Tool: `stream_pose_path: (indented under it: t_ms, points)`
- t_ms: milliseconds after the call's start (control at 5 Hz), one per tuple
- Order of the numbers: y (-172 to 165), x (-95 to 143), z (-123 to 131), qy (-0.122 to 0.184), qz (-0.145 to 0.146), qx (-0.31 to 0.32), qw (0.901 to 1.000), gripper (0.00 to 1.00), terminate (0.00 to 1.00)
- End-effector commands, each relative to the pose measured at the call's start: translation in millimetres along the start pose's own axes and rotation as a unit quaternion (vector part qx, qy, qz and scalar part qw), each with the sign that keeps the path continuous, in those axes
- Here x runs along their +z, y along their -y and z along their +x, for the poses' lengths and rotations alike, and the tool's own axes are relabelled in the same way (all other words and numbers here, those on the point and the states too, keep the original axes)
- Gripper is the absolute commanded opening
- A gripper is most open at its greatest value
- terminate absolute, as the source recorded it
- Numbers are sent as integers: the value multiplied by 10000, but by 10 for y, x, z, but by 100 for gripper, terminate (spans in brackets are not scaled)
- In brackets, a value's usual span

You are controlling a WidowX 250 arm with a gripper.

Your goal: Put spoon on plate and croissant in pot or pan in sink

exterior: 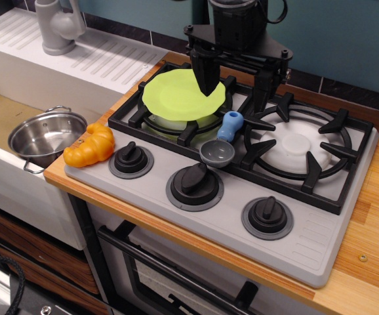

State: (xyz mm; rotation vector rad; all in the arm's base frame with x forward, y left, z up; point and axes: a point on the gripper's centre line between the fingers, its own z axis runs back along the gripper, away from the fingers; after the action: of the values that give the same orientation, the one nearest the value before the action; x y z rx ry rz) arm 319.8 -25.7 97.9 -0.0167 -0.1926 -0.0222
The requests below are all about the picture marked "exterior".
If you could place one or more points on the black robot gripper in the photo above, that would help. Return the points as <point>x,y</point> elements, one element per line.
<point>239,27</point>

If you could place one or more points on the blue handled grey spoon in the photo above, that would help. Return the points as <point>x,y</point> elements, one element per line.
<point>219,152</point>

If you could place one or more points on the orange plastic croissant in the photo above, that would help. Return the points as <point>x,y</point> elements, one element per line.
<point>97,147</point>

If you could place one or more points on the lime green plate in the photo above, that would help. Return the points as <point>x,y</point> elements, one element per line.
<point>175,96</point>

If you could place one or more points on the stainless steel pot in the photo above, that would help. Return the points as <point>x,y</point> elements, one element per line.
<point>40,140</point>

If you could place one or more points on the white toy sink unit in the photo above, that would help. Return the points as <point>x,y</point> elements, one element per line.
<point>90,79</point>

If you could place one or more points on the black left burner grate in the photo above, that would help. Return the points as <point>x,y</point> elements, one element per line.
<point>181,137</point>

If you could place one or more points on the black burner grate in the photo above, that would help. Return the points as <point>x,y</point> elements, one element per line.
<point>335,189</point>
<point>181,137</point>

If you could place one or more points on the white right burner disc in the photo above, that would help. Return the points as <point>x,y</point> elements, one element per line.
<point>290,151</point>

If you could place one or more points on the black right burner grate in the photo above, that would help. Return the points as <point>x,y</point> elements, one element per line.
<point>335,189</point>

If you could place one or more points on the grey toy stove top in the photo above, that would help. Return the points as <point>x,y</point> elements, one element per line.
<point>306,254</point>

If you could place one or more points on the black middle stove knob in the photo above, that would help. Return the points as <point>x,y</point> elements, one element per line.
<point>195,188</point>

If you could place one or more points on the black stove knob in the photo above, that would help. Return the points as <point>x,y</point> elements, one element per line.
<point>131,162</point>
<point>267,218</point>
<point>195,188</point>

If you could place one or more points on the black left stove knob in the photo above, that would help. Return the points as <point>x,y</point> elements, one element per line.
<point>131,162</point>

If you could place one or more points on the black right stove knob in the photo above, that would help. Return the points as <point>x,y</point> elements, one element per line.
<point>267,218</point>

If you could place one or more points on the grey toy faucet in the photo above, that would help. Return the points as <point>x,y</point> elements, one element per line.
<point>59,29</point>

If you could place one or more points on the black oven door handle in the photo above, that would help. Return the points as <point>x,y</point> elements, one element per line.
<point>119,239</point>

